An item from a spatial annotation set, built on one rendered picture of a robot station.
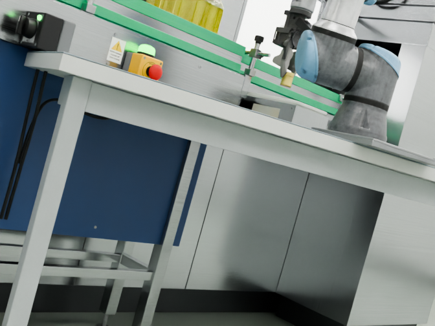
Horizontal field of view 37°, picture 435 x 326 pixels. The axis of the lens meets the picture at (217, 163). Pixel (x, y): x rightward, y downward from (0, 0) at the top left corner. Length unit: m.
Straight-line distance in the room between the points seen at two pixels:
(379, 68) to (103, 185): 0.77
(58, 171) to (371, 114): 0.77
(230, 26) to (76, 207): 0.93
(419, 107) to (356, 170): 1.11
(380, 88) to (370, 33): 1.19
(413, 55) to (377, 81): 1.06
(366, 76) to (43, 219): 0.84
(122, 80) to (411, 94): 1.59
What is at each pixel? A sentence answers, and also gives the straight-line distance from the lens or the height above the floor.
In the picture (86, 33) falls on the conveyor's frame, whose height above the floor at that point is 0.83.
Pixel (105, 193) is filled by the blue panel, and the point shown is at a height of 0.45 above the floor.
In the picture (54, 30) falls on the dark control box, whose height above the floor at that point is 0.80.
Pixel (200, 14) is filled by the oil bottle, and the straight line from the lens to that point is 2.01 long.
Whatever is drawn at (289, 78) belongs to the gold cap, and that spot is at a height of 0.91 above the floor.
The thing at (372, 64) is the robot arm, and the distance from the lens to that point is 1.66.
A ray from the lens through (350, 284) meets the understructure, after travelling 2.68.
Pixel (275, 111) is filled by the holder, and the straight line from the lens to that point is 1.95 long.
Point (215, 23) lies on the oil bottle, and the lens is 2.06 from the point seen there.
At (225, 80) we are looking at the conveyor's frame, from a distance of 1.94.
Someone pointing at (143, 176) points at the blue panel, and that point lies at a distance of 1.82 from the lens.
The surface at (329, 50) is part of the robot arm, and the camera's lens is 1.61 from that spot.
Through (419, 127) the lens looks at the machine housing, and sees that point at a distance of 2.75.
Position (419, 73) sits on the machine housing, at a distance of 2.68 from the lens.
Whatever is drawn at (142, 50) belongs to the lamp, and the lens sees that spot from 1.67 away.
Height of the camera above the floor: 0.67
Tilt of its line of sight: 2 degrees down
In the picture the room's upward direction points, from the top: 15 degrees clockwise
